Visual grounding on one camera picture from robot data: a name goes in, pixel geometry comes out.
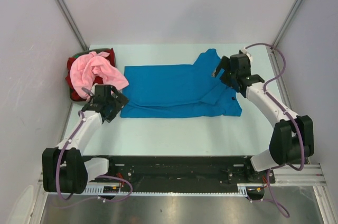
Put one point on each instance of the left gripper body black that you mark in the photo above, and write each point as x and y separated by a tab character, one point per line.
111	102

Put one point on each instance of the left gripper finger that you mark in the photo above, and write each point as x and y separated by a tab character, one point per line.
119	99
110	114

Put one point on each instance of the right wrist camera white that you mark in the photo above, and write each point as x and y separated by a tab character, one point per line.
245	52

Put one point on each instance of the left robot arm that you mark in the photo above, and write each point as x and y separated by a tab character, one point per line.
64	170

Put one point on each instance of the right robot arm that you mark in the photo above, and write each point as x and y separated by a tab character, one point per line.
293	135

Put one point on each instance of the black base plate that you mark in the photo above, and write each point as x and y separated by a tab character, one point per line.
184	173

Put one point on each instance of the white cable duct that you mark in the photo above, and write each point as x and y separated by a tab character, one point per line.
230	190

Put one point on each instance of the red t shirt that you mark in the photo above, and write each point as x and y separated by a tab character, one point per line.
76	92

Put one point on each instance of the pink t shirt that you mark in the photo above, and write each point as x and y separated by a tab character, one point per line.
93	67

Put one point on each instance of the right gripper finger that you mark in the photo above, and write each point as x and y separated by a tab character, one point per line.
223	65
226	78

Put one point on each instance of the blue t shirt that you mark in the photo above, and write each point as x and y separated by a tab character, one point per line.
179	91

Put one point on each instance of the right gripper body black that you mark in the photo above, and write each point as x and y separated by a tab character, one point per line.
229	69

